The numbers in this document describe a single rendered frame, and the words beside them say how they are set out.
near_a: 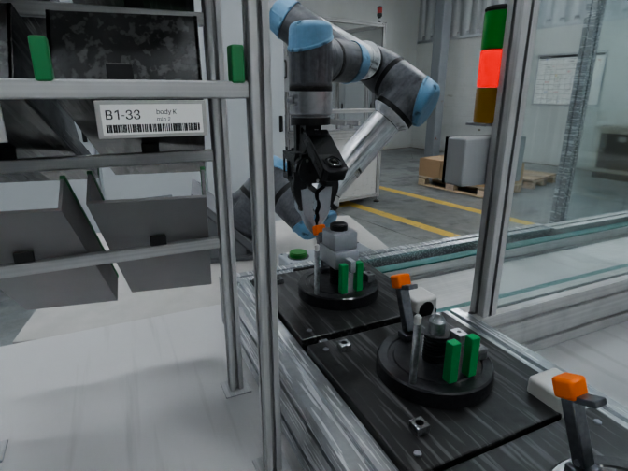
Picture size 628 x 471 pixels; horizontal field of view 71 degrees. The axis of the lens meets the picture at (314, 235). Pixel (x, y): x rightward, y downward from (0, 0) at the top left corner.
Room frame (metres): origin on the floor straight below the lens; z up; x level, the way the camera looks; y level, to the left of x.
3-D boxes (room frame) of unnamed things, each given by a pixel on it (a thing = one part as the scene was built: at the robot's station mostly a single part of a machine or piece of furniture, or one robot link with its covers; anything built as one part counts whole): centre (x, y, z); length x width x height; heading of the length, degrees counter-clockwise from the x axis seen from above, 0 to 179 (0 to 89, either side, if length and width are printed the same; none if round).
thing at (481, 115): (0.67, -0.26, 1.28); 0.05 x 0.05 x 0.05
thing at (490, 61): (0.67, -0.26, 1.33); 0.05 x 0.05 x 0.05
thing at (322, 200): (0.81, -0.01, 1.10); 0.06 x 0.03 x 0.09; 25
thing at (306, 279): (0.70, -0.04, 0.98); 0.14 x 0.14 x 0.02
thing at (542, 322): (0.80, -0.32, 0.91); 0.84 x 0.28 x 0.10; 115
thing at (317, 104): (0.80, 0.01, 1.28); 0.08 x 0.08 x 0.05
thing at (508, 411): (0.47, -0.15, 1.01); 0.24 x 0.24 x 0.13; 25
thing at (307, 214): (0.80, 0.02, 1.10); 0.06 x 0.03 x 0.09; 25
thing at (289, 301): (0.70, -0.04, 0.96); 0.24 x 0.24 x 0.02; 25
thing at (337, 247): (0.69, -0.05, 1.06); 0.08 x 0.04 x 0.07; 25
